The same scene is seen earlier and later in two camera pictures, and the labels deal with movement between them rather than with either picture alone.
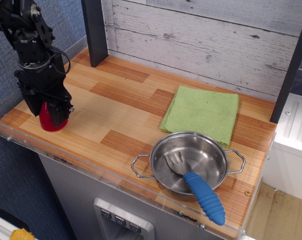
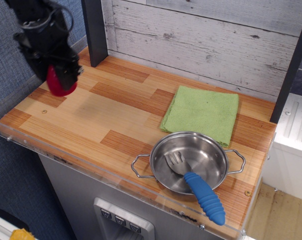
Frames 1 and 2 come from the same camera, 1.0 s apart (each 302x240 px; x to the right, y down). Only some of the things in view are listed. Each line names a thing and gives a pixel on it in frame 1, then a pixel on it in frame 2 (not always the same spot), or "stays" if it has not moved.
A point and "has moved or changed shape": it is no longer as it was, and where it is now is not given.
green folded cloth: [215, 114] stays
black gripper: [46, 84] -> [51, 42]
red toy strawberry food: [47, 119] has moved or changed shape
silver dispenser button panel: [118, 224] stays
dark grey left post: [94, 21] stays
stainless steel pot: [204, 156] stays
